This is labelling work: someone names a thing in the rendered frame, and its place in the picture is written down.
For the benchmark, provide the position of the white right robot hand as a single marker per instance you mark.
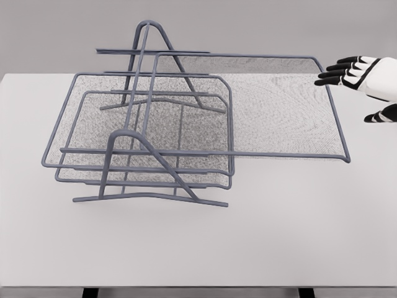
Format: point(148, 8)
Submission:
point(383, 77)

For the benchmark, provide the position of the large grey mesh folder tray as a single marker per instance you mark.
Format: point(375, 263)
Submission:
point(279, 118)

